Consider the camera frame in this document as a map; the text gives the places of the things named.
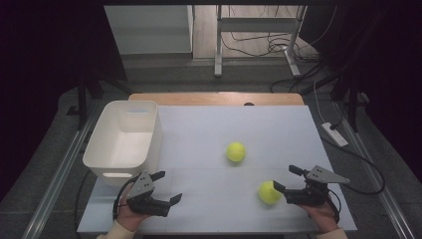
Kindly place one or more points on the white cabinet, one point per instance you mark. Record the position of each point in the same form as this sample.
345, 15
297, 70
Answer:
149, 30

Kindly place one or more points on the white power strip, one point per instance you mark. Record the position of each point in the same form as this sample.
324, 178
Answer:
335, 134

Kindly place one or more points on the person's right hand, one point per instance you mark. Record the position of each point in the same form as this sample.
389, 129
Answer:
320, 215

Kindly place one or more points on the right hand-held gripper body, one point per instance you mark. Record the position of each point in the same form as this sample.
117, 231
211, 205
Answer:
307, 195

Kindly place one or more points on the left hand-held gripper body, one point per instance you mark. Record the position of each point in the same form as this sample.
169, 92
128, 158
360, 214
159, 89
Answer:
142, 186

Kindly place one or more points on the white plastic bin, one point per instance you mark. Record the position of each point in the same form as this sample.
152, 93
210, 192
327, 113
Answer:
122, 146

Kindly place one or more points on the person's left hand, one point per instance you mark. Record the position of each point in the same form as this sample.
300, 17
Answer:
127, 217

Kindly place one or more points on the grey metal desk frame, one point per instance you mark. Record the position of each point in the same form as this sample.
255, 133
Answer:
255, 25

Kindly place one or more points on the white foam board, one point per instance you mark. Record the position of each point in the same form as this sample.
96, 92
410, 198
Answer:
212, 202

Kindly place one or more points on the black stand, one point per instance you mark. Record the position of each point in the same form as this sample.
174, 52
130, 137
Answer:
352, 99
82, 103

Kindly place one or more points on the yellow tennis ball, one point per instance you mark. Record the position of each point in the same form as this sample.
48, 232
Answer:
268, 193
236, 151

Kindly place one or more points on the wooden table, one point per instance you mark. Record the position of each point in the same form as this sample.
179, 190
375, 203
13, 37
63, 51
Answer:
215, 99

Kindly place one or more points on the metal floor rail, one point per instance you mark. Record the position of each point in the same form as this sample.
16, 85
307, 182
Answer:
381, 189
56, 179

